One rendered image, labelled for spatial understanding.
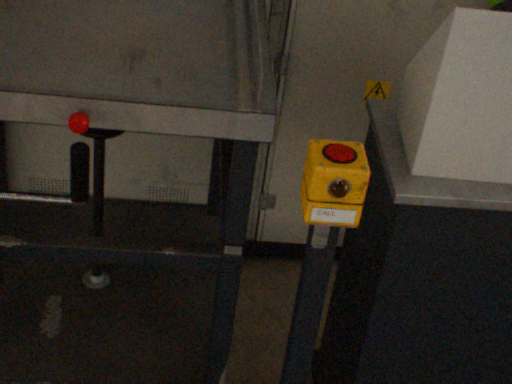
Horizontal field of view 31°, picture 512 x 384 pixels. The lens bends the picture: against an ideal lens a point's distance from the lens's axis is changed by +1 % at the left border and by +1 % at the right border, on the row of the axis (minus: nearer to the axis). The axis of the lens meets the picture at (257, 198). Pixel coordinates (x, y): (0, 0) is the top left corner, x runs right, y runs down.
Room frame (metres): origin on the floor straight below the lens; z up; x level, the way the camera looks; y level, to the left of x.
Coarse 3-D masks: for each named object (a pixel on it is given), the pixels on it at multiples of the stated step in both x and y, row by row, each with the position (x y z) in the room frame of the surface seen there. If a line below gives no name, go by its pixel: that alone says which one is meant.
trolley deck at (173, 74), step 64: (0, 0) 1.52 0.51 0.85; (64, 0) 1.56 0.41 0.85; (128, 0) 1.61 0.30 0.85; (192, 0) 1.65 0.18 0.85; (0, 64) 1.29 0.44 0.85; (64, 64) 1.32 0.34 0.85; (128, 64) 1.36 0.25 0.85; (192, 64) 1.39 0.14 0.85; (128, 128) 1.24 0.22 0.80; (192, 128) 1.25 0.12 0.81; (256, 128) 1.26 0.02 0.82
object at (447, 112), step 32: (448, 32) 1.30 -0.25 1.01; (480, 32) 1.30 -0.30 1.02; (416, 64) 1.44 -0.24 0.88; (448, 64) 1.29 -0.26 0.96; (480, 64) 1.30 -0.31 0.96; (416, 96) 1.39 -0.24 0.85; (448, 96) 1.30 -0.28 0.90; (480, 96) 1.30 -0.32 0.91; (416, 128) 1.33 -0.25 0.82; (448, 128) 1.30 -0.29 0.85; (480, 128) 1.30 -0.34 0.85; (416, 160) 1.29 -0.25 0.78; (448, 160) 1.30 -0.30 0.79; (480, 160) 1.30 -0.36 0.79
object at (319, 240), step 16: (320, 240) 1.07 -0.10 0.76; (336, 240) 1.07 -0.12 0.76; (304, 256) 1.09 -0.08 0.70; (320, 256) 1.07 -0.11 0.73; (304, 272) 1.07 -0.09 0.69; (320, 272) 1.07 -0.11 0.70; (304, 288) 1.07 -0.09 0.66; (320, 288) 1.07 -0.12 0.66; (304, 304) 1.07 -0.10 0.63; (320, 304) 1.07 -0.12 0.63; (304, 320) 1.07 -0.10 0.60; (320, 320) 1.07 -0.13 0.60; (288, 336) 1.09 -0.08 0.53; (304, 336) 1.07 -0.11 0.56; (288, 352) 1.07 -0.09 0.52; (304, 352) 1.07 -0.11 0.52; (288, 368) 1.07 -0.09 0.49; (304, 368) 1.07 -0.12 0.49
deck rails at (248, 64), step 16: (240, 0) 1.67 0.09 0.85; (256, 0) 1.54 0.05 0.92; (240, 16) 1.60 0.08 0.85; (256, 16) 1.47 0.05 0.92; (240, 32) 1.53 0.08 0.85; (256, 32) 1.43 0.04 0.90; (240, 48) 1.47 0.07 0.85; (256, 48) 1.39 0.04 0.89; (240, 64) 1.41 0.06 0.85; (256, 64) 1.36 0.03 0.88; (240, 80) 1.35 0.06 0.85; (256, 80) 1.32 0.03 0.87; (240, 96) 1.30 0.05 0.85; (256, 96) 1.29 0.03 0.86
